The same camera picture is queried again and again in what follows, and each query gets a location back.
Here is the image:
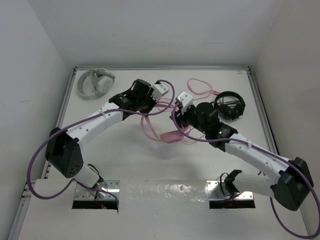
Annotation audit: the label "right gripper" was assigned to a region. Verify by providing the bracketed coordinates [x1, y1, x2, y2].
[170, 103, 208, 135]

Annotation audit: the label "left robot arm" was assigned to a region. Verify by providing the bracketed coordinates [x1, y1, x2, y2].
[45, 79, 164, 188]

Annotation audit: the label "pink headphone cable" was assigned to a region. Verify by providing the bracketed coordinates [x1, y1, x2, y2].
[186, 78, 221, 96]

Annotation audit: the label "pink headphones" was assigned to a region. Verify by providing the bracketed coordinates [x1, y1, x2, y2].
[140, 97, 192, 144]

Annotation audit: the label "black headphones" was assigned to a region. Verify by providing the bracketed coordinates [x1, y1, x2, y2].
[214, 91, 246, 121]

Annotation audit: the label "aluminium table frame rail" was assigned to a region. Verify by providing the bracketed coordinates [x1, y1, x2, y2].
[16, 66, 299, 240]

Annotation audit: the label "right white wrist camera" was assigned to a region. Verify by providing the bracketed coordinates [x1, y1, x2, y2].
[175, 91, 194, 114]

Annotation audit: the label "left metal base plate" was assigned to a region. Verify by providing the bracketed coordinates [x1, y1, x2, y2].
[74, 180, 120, 201]

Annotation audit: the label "metal base plate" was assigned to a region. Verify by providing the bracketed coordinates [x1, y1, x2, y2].
[206, 178, 254, 202]
[74, 180, 120, 201]

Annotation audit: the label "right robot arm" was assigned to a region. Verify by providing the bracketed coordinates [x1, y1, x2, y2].
[170, 100, 314, 211]

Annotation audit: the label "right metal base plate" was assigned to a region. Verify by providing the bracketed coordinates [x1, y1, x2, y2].
[206, 178, 254, 202]

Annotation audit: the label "white grey headphones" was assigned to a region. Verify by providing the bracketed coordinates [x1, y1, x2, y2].
[76, 68, 116, 100]

